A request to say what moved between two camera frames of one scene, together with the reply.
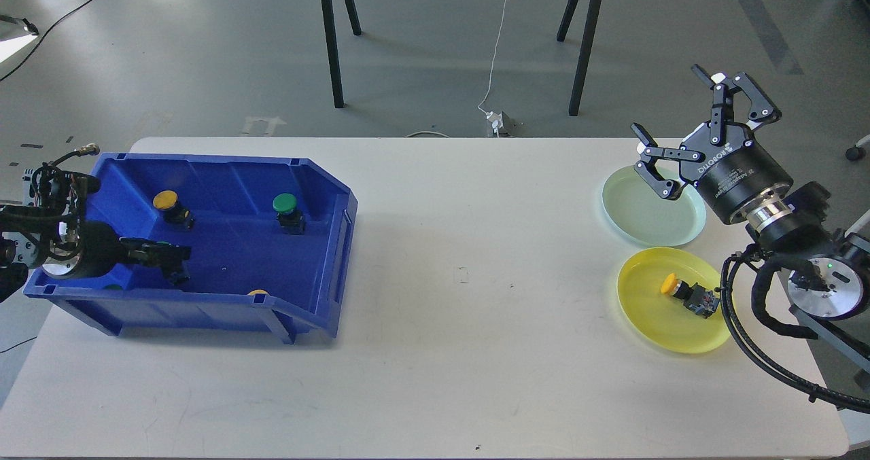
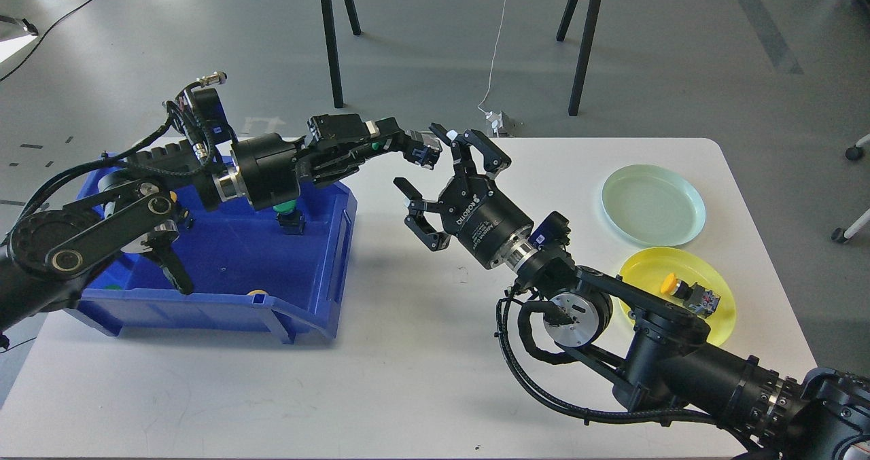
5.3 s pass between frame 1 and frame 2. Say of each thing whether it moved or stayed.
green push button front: moved
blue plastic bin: stayed
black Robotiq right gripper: moved
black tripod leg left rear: stayed
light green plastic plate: stayed
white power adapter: stayed
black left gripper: moved
